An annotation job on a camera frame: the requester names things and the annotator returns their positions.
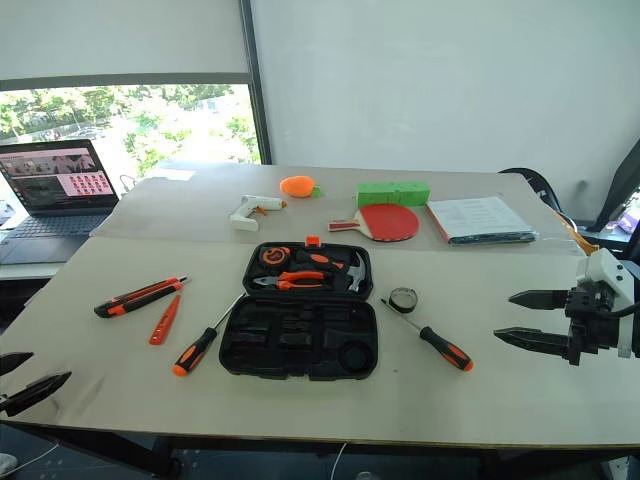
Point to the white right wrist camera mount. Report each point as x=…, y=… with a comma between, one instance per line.
x=602, y=267

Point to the white roller blind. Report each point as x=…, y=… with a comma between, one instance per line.
x=125, y=35

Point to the green foam block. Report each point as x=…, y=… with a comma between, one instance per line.
x=395, y=194

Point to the black office chair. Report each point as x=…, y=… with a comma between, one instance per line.
x=542, y=187

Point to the black electrical tape roll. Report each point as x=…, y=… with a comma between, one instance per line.
x=403, y=306

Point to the orange tester pen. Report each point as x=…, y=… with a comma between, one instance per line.
x=165, y=320

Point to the black tool case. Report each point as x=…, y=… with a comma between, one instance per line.
x=300, y=340

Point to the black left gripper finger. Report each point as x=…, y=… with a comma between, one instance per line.
x=12, y=361
x=35, y=390

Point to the black orange screwdriver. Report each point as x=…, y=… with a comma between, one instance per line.
x=195, y=350
x=447, y=350

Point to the black table leg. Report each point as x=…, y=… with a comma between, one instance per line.
x=115, y=450

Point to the stack of printed papers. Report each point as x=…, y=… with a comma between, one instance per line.
x=480, y=220

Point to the dark window frame post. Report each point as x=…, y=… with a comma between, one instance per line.
x=257, y=100

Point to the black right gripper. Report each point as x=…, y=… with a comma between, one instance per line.
x=592, y=320

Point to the white glue gun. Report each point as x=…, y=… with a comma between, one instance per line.
x=245, y=217

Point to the black orange tape measure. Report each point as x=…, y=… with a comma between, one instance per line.
x=274, y=256

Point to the open grey laptop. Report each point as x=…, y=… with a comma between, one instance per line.
x=60, y=200

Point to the black orange claw hammer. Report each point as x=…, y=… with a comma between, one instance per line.
x=356, y=277

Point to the black orange utility knife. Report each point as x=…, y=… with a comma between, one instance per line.
x=135, y=297

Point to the red table tennis paddle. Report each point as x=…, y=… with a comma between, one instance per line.
x=392, y=222

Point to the orange plush carrot toy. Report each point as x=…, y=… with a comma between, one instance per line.
x=295, y=186

